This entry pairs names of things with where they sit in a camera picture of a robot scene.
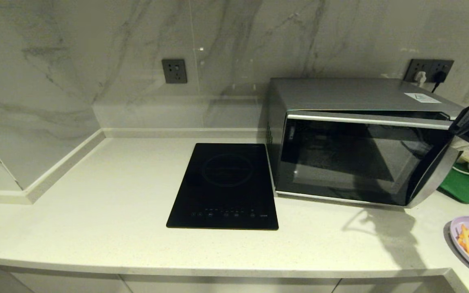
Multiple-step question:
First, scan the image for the silver microwave oven body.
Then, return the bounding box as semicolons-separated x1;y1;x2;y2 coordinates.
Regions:
266;77;465;192

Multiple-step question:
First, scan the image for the green plastic tray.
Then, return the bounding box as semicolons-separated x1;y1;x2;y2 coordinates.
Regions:
439;163;469;204

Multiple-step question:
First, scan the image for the black induction cooktop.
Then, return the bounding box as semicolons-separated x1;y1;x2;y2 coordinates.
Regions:
166;142;279;231

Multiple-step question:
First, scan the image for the white counter cabinet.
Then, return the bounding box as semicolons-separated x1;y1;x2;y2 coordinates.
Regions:
0;262;469;293

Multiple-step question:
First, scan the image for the grey double wall socket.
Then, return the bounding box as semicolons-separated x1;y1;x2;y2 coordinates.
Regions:
405;59;455;83

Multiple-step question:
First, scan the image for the grey single wall socket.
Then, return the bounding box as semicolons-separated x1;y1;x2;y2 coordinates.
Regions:
161;59;187;84

